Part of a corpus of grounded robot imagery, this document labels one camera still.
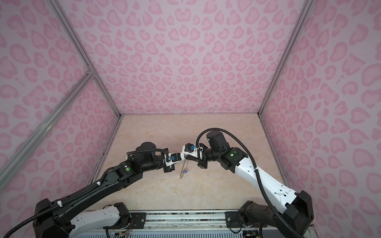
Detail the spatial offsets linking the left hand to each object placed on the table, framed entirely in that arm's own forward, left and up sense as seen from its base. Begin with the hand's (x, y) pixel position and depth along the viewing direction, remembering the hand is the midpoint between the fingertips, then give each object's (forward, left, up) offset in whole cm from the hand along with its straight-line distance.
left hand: (183, 152), depth 69 cm
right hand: (-1, -2, -1) cm, 2 cm away
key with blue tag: (0, +1, -22) cm, 22 cm away
